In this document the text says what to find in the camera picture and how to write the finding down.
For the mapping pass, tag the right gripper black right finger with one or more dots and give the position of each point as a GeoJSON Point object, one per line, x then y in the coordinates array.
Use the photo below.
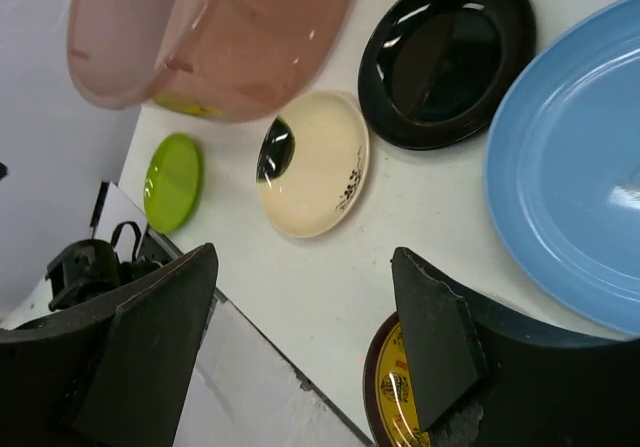
{"type": "Point", "coordinates": [484, 374]}

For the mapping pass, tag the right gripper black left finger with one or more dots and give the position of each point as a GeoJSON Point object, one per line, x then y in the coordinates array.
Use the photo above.
{"type": "Point", "coordinates": [114, 370]}

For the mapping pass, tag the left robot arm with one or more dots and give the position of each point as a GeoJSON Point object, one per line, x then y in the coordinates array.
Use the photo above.
{"type": "Point", "coordinates": [89, 268]}

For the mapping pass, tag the pink translucent plastic bin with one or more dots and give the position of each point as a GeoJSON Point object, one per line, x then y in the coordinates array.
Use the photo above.
{"type": "Point", "coordinates": [231, 60]}

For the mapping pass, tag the brown and yellow patterned plate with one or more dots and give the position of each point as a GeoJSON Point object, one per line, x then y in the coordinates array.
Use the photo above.
{"type": "Point", "coordinates": [387, 390]}

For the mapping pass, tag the lime green plate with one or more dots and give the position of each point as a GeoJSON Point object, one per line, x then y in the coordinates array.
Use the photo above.
{"type": "Point", "coordinates": [173, 183]}

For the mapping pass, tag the light blue plate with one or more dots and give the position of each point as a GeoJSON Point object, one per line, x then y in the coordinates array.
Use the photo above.
{"type": "Point", "coordinates": [561, 168]}

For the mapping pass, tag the cream plate with black patch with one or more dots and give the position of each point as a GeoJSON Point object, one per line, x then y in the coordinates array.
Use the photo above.
{"type": "Point", "coordinates": [313, 163]}

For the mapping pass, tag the black glossy plate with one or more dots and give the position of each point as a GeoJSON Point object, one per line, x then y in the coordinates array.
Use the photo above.
{"type": "Point", "coordinates": [434, 72]}

